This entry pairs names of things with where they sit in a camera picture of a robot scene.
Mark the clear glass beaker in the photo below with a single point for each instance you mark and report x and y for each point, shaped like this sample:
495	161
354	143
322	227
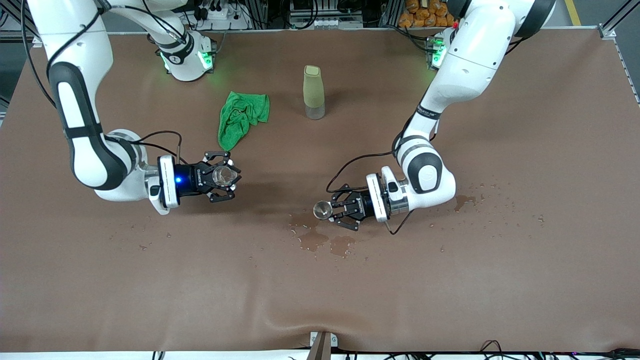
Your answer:
224	176

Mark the orange snack packages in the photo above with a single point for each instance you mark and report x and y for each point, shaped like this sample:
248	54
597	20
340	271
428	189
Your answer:
425	12

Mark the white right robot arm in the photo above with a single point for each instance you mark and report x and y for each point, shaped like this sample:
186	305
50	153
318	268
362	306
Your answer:
80	110

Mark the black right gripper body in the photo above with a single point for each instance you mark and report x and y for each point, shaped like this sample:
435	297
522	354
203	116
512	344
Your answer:
190	180

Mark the steel double-cone jigger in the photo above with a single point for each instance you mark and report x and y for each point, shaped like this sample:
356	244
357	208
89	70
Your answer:
322	210

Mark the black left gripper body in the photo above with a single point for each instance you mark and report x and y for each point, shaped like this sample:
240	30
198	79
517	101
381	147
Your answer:
361	205

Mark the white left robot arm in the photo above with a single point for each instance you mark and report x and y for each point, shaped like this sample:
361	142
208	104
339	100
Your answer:
470	60

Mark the glass shaker with olive sleeve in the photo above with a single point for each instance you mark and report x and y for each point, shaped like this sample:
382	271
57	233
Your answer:
314	90

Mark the green microfiber cloth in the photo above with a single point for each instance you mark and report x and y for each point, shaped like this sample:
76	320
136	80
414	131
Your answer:
240	120

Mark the grey rack device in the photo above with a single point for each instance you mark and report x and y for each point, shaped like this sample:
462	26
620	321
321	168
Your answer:
325	22

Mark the large brown liquid puddle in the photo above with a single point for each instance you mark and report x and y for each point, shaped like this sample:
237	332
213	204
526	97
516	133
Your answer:
312	239

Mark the brown table mat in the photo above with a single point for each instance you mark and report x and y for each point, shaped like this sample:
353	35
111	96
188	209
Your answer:
350	290

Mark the small brown liquid puddle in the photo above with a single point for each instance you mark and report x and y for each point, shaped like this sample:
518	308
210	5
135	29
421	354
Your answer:
462	201

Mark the aluminium frame strut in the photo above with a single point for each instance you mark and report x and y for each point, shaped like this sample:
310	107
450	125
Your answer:
606	32
36	41

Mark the aluminium camera post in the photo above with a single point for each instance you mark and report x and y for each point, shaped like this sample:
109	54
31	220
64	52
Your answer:
321	345

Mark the white power strip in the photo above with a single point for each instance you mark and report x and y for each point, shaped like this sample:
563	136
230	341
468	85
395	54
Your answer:
220	14

